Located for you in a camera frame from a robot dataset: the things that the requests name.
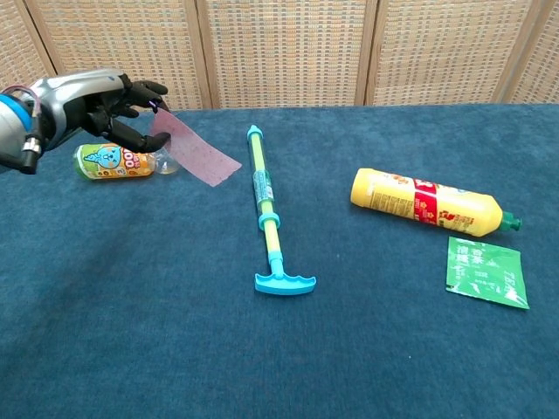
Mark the green tea sachet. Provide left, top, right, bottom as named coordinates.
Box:
left=445, top=236, right=530, bottom=311

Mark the orange Qoo drink bottle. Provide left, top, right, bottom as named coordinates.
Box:
left=73, top=142, right=181, bottom=181

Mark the blue yellow water pump toy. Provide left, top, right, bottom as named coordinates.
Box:
left=245, top=124, right=318, bottom=297

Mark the woven rattan folding screen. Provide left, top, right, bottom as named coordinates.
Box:
left=0, top=0, right=559, bottom=120

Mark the black cable with metal connector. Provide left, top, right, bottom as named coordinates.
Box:
left=0, top=85, right=44, bottom=175

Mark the blue tablecloth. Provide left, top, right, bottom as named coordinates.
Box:
left=0, top=103, right=559, bottom=419

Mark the yellow bottle with green cap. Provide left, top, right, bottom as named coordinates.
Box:
left=349, top=168, right=524, bottom=238

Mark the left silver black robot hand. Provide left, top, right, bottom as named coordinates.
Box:
left=28, top=68, right=172, bottom=155

